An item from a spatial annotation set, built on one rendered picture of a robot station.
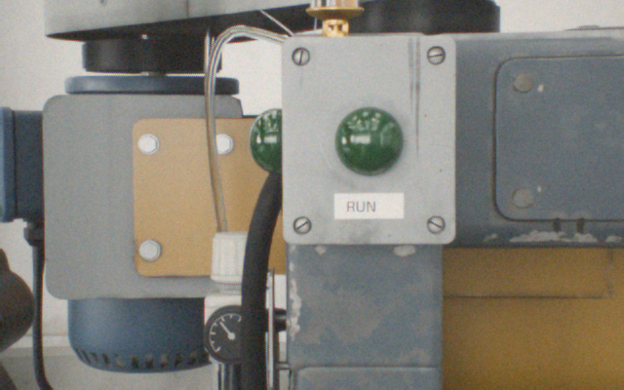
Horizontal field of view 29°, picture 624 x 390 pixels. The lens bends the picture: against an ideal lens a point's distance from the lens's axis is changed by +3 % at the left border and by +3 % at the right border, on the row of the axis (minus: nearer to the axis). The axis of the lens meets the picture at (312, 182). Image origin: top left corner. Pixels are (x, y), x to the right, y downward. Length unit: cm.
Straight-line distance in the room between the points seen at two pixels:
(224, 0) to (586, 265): 30
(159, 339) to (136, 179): 14
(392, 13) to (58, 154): 37
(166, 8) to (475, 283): 29
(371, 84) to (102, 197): 48
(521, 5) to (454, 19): 516
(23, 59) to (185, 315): 493
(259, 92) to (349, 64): 522
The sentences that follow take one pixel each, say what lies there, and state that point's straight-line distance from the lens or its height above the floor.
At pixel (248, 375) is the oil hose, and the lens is 60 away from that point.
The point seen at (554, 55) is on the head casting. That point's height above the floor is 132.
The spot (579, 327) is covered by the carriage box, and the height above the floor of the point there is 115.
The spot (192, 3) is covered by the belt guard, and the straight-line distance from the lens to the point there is 85.
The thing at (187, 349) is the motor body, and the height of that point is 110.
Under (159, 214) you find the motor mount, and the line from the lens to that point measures 95.
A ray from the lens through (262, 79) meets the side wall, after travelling 574.
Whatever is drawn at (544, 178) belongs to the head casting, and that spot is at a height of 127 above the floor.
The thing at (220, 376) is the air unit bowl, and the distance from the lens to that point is 79.
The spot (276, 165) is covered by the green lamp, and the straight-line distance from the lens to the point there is 53.
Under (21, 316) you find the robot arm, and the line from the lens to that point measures 83.
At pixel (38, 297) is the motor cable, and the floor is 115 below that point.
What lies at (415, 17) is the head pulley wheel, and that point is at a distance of 68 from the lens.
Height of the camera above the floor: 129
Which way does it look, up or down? 3 degrees down
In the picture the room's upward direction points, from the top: straight up
